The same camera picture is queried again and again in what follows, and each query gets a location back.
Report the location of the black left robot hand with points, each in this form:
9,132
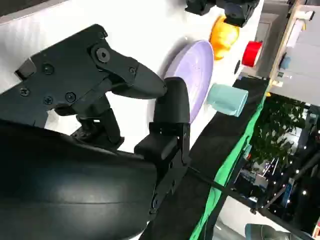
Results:
237,10

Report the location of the black cloth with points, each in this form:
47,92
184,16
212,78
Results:
220,140

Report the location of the orange and white bread roll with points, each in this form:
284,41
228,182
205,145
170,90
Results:
222,37

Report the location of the green cloth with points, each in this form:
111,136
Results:
225,170

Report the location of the lilac plate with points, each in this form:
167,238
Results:
192,67

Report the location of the green leafy plant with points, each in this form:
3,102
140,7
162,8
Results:
277,130

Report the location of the pale green mug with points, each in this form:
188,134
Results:
227,100

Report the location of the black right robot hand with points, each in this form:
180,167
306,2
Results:
75,180

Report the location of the wooden board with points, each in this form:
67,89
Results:
285,37

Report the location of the black table grommet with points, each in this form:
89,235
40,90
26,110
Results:
237,67

